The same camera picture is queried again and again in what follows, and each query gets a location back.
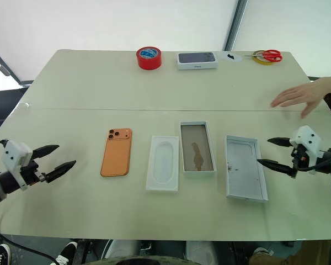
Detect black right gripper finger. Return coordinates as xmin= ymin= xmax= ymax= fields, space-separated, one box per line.
xmin=267 ymin=137 xmax=293 ymax=147
xmin=256 ymin=158 xmax=297 ymax=178

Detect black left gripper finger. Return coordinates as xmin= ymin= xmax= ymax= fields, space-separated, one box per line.
xmin=45 ymin=160 xmax=77 ymax=183
xmin=31 ymin=144 xmax=60 ymax=160

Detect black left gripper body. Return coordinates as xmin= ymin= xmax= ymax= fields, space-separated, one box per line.
xmin=20 ymin=160 xmax=48 ymax=187

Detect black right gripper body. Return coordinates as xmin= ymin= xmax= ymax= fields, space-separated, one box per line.
xmin=290 ymin=144 xmax=310 ymax=178

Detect white phone box lid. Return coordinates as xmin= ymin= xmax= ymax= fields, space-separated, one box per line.
xmin=225 ymin=134 xmax=269 ymax=203

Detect orange smartphone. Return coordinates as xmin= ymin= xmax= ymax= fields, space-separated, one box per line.
xmin=100 ymin=128 xmax=133 ymax=178

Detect white moulded insert tray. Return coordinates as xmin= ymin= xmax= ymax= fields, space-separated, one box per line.
xmin=145 ymin=135 xmax=180 ymax=192

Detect white phone box base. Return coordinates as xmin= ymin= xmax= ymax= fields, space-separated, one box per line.
xmin=179 ymin=120 xmax=218 ymax=177

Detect white box with dark phone print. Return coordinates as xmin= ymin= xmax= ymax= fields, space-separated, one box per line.
xmin=177 ymin=51 xmax=219 ymax=71

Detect person's bare hand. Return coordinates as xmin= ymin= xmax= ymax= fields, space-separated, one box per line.
xmin=270 ymin=78 xmax=331 ymax=120

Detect yellow tape roll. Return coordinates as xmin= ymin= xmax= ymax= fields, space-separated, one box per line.
xmin=252 ymin=50 xmax=274 ymax=67

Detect brown trousers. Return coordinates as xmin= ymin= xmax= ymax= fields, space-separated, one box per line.
xmin=248 ymin=239 xmax=331 ymax=265

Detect white rounded shell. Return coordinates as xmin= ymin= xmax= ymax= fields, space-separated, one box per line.
xmin=185 ymin=240 xmax=219 ymax=263
xmin=103 ymin=239 xmax=145 ymax=262

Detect grey window pillar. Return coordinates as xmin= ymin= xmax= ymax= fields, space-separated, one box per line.
xmin=224 ymin=0 xmax=249 ymax=52

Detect red tape roll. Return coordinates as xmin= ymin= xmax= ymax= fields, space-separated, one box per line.
xmin=136 ymin=46 xmax=163 ymax=71

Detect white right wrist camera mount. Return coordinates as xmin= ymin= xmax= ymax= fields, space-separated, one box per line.
xmin=289 ymin=125 xmax=325 ymax=167

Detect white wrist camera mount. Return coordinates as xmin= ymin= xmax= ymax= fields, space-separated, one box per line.
xmin=289 ymin=125 xmax=325 ymax=167
xmin=1 ymin=140 xmax=34 ymax=192

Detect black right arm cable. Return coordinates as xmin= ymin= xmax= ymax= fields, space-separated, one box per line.
xmin=296 ymin=149 xmax=331 ymax=206

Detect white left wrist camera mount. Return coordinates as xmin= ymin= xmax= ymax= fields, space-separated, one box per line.
xmin=1 ymin=140 xmax=34 ymax=192

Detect black floor cable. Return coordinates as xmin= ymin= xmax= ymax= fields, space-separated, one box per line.
xmin=0 ymin=222 xmax=59 ymax=264

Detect red handled scissors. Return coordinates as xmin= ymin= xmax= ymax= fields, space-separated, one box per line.
xmin=244 ymin=49 xmax=284 ymax=63

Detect dark window frame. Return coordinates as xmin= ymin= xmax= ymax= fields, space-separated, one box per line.
xmin=0 ymin=42 xmax=34 ymax=87

